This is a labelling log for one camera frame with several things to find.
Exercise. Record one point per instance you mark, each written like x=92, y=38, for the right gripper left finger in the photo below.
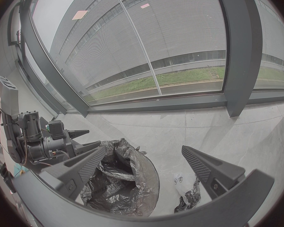
x=68, y=171

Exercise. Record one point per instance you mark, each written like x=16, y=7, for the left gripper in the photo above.
x=59, y=145

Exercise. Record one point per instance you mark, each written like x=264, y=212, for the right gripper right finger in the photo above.
x=217, y=174

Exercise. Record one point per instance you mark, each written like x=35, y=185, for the black plastic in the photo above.
x=191, y=197

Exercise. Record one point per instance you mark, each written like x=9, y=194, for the clear printed wrapper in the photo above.
x=179, y=183

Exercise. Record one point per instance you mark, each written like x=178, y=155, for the black plastic bag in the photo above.
x=123, y=193

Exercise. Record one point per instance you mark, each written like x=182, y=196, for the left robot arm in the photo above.
x=9, y=96

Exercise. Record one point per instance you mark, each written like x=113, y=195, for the window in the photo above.
x=236, y=55

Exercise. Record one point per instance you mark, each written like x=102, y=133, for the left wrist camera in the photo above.
x=56, y=129

